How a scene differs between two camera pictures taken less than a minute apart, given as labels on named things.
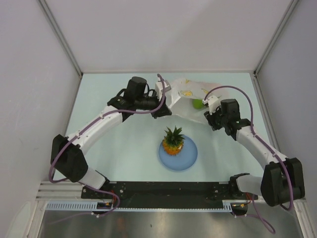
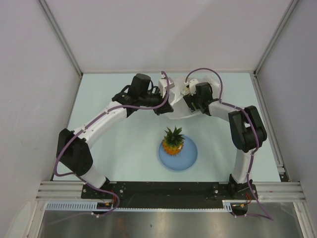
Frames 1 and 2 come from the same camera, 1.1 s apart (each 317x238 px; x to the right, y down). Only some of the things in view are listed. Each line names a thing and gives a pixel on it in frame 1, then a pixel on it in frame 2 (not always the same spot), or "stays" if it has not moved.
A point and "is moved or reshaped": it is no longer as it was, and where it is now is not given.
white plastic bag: (184, 91) is moved or reshaped
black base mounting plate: (164, 194) stays
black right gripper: (210, 118) to (189, 99)
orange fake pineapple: (173, 142) stays
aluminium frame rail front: (68, 191) stays
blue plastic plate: (184, 159) stays
